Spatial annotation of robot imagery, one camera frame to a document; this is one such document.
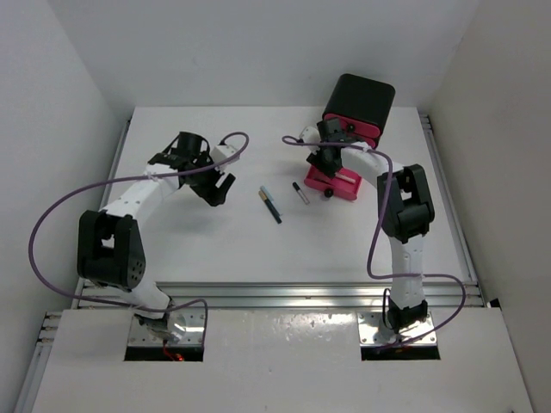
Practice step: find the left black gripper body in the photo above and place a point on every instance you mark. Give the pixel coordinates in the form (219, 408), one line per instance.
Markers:
(202, 183)

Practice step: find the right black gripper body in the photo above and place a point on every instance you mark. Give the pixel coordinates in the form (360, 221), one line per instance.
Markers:
(320, 159)

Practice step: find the black mascara tube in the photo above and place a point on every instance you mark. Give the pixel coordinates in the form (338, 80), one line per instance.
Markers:
(301, 193)

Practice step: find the brown gold makeup pencil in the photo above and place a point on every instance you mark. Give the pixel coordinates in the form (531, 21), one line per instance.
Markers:
(264, 198)

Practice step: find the light blue black pen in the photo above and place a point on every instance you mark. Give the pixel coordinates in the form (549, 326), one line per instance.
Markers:
(272, 209)

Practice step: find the black drawer cabinet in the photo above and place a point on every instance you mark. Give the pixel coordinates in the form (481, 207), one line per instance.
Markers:
(361, 98)

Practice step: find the peach concealer stick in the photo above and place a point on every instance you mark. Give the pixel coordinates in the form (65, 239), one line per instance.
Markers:
(346, 178)

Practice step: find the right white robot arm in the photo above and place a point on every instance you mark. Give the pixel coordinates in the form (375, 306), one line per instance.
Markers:
(405, 211)

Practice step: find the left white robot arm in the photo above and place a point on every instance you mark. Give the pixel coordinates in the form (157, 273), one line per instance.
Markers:
(110, 251)

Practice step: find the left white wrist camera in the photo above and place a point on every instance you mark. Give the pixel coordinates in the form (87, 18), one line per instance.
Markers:
(224, 154)

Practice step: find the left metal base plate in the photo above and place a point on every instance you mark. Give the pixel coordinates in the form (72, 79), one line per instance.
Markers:
(178, 328)

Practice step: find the metal base plate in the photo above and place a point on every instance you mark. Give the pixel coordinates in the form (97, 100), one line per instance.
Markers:
(178, 328)
(373, 333)

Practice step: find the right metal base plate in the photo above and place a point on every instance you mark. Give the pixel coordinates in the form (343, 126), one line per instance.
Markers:
(373, 333)

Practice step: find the aluminium frame rail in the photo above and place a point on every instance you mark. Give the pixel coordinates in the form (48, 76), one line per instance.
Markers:
(318, 295)

